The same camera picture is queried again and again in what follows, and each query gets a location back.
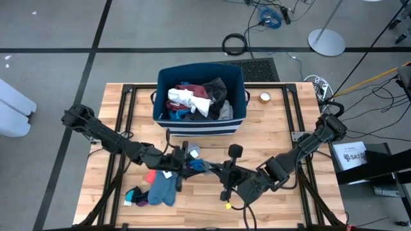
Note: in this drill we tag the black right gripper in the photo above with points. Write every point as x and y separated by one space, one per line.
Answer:
244 184

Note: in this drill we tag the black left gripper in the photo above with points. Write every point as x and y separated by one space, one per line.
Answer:
170 162

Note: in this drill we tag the grey sock with blue toe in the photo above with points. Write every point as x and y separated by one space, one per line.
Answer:
197 165

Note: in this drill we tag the black garment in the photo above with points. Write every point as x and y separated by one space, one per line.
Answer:
218 93

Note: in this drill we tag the maroon garment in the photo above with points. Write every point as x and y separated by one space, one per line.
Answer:
196 90

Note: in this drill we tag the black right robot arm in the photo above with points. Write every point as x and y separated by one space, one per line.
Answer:
305 147

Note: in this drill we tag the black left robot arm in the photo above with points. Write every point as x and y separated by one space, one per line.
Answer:
106 138

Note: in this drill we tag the white paper clothes tag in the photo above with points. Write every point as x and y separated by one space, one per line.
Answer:
167 174
127 202
194 154

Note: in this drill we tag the orange red sock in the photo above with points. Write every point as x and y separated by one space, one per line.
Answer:
151 176

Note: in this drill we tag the navy white striped fabric basket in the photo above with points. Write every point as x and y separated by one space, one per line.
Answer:
199 128

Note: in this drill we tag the small round metal tin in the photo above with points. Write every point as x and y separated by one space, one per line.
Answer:
264 97

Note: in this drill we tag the black floor grate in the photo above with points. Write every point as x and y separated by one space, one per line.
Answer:
263 70

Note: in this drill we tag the white printed paper sign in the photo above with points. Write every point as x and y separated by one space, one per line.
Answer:
348 154

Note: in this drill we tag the white round stand base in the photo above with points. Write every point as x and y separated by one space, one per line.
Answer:
326 43

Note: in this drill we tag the black side shelf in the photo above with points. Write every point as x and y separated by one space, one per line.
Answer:
385 163

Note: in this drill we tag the black power strip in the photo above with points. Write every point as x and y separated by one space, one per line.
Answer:
285 15

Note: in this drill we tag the yellow pole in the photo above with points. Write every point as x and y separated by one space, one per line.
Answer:
372 78

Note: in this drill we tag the pale grey plastic cover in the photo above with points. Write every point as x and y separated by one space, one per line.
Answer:
13 112

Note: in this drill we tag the thin black pole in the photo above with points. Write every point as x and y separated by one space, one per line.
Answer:
369 51

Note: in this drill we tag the black wheeled cart base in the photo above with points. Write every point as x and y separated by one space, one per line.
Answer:
401 24

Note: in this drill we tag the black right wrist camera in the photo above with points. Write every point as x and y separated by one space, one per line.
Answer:
236 150

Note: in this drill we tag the black aluminium table frame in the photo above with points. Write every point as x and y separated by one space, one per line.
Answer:
273 85

